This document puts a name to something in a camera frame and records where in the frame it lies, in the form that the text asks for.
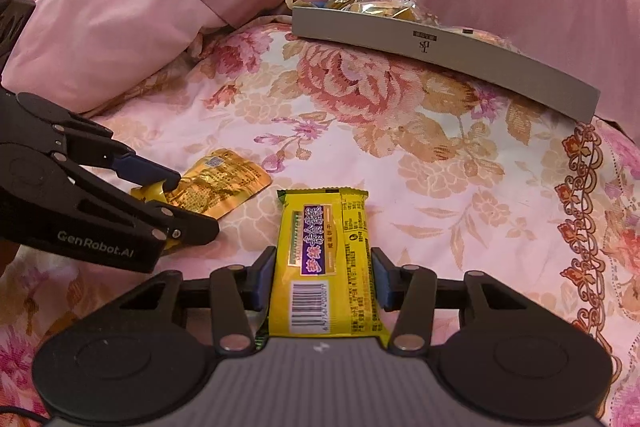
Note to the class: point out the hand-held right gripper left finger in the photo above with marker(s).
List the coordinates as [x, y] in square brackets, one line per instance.
[262, 279]

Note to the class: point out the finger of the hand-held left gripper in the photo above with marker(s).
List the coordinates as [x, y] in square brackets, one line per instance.
[145, 169]
[192, 229]

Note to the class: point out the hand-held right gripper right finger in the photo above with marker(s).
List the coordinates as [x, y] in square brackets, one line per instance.
[382, 282]

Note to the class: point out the gold foil snack packet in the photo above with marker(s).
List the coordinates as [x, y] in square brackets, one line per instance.
[220, 187]

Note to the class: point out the yellow-green snack packet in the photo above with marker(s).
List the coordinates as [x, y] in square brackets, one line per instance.
[320, 257]

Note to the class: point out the grey cardboard box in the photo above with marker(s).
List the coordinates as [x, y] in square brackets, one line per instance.
[450, 52]

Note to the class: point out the clear bag of yellow cakes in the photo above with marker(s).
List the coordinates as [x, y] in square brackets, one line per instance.
[395, 10]

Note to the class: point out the floral bedsheet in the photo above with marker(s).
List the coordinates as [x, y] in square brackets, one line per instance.
[400, 157]

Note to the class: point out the pink duvet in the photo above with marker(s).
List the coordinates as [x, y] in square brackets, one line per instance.
[150, 7]

